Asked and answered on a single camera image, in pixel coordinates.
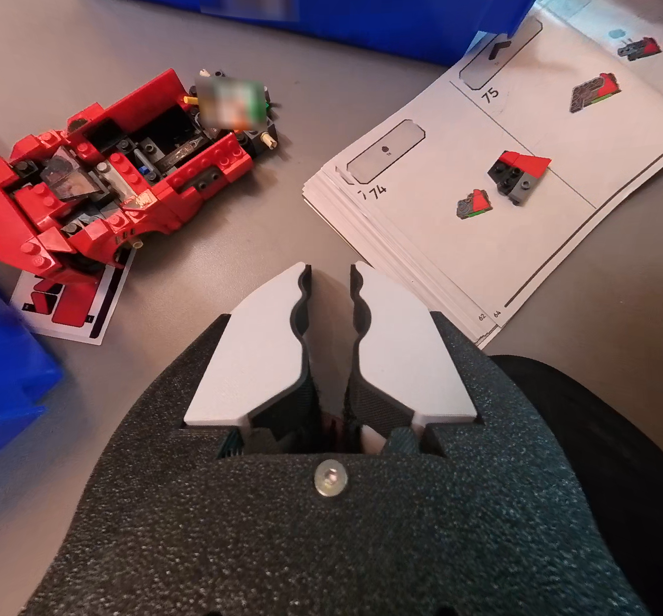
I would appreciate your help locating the small red black brick assembly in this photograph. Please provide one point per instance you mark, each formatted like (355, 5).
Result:
(513, 178)

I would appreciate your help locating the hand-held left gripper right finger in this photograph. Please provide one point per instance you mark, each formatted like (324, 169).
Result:
(414, 362)

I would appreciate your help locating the red black sticker sheet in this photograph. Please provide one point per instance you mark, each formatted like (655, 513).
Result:
(67, 310)

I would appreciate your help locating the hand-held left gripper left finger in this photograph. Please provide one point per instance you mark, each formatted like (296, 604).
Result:
(248, 357)

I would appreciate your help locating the white instruction booklet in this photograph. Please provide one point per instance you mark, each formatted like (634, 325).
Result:
(445, 243)

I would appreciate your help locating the red toy brick car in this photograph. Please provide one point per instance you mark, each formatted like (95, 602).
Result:
(171, 93)

